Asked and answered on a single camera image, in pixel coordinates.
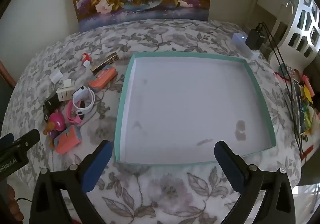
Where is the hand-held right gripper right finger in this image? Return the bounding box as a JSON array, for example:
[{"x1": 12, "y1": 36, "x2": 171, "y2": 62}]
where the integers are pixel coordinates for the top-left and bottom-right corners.
[{"x1": 214, "y1": 140, "x2": 296, "y2": 224}]

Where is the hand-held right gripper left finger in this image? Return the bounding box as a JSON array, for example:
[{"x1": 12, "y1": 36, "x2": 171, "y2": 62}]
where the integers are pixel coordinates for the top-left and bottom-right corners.
[{"x1": 29, "y1": 140, "x2": 113, "y2": 224}]

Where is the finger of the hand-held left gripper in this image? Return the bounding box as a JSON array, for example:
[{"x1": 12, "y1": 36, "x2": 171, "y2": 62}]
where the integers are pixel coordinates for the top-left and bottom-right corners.
[
  {"x1": 11, "y1": 129, "x2": 40, "y2": 152},
  {"x1": 0, "y1": 133, "x2": 14, "y2": 149}
]

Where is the pink dog figure toy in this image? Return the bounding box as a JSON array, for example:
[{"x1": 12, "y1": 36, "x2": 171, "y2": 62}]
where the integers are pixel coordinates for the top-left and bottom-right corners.
[{"x1": 42, "y1": 112, "x2": 67, "y2": 148}]

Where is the orange toy carrot knife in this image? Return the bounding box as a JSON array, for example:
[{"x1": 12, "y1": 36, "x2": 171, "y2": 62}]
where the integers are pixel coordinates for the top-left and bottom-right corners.
[
  {"x1": 88, "y1": 67, "x2": 118, "y2": 89},
  {"x1": 54, "y1": 125, "x2": 83, "y2": 154}
]

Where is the black charger block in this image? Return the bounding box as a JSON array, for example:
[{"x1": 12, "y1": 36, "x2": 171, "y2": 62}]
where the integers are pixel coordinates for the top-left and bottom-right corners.
[{"x1": 44, "y1": 95, "x2": 62, "y2": 112}]

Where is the pink smartwatch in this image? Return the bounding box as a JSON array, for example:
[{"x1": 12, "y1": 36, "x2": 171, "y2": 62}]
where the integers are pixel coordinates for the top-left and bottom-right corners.
[{"x1": 65, "y1": 100, "x2": 84, "y2": 127}]

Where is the white smartwatch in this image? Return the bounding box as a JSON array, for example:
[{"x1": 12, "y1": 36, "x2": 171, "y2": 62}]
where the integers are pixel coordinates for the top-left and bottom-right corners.
[{"x1": 72, "y1": 86, "x2": 95, "y2": 115}]

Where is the white hair clip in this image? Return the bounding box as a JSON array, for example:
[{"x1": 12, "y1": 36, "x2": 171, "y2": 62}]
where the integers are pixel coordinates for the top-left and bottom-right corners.
[{"x1": 56, "y1": 79, "x2": 75, "y2": 101}]

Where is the white charger plug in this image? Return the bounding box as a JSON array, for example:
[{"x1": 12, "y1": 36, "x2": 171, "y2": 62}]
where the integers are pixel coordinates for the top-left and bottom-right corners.
[{"x1": 49, "y1": 69, "x2": 63, "y2": 82}]

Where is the shallow teal cardboard box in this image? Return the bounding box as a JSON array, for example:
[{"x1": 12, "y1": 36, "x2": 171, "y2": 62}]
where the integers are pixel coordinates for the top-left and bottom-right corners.
[{"x1": 114, "y1": 52, "x2": 276, "y2": 164}]

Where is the red glue bottle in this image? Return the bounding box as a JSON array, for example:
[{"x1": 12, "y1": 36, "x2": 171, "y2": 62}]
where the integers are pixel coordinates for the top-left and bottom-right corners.
[{"x1": 80, "y1": 53, "x2": 93, "y2": 68}]

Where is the gold patterned metal bar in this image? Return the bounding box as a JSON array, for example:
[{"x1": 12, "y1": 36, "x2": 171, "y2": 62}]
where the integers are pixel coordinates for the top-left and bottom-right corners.
[{"x1": 90, "y1": 52, "x2": 119, "y2": 75}]

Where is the person's left hand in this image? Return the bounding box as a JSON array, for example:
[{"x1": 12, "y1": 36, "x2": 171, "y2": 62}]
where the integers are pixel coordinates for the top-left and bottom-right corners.
[{"x1": 6, "y1": 185, "x2": 24, "y2": 222}]

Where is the grey floral blanket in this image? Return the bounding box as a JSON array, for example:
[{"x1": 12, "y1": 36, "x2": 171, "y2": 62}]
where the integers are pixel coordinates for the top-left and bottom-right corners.
[{"x1": 0, "y1": 19, "x2": 303, "y2": 224}]

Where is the red toy strip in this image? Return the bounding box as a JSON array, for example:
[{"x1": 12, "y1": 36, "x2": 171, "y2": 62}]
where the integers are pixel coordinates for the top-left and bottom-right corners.
[{"x1": 301, "y1": 145, "x2": 314, "y2": 159}]

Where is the smartphone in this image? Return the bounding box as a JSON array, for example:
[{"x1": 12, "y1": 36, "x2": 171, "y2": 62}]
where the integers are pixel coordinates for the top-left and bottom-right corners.
[{"x1": 291, "y1": 79, "x2": 307, "y2": 134}]

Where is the colourful cylinder toy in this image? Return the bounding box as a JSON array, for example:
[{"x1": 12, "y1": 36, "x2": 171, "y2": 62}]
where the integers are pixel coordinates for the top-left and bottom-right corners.
[{"x1": 279, "y1": 64, "x2": 295, "y2": 80}]

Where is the white power strip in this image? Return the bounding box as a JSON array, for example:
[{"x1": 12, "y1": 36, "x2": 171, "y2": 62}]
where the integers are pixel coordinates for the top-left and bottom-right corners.
[{"x1": 231, "y1": 33, "x2": 260, "y2": 60}]

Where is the black power adapter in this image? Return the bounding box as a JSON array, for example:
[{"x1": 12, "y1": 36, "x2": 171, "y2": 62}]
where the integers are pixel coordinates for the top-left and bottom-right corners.
[{"x1": 245, "y1": 22, "x2": 266, "y2": 51}]

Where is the white lattice panel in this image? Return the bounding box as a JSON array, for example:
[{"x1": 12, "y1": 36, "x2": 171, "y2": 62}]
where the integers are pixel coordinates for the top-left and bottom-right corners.
[{"x1": 282, "y1": 0, "x2": 320, "y2": 65}]

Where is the white cabinet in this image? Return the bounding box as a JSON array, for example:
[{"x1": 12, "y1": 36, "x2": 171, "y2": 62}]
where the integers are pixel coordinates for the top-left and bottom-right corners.
[{"x1": 255, "y1": 0, "x2": 293, "y2": 32}]

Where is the brown wooden rail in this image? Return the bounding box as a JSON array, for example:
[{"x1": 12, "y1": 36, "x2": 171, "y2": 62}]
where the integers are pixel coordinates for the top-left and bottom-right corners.
[{"x1": 0, "y1": 60, "x2": 16, "y2": 88}]

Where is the black cable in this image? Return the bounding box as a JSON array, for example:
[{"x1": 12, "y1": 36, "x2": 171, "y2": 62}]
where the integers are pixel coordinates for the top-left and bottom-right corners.
[
  {"x1": 260, "y1": 22, "x2": 304, "y2": 154},
  {"x1": 262, "y1": 23, "x2": 307, "y2": 139}
]

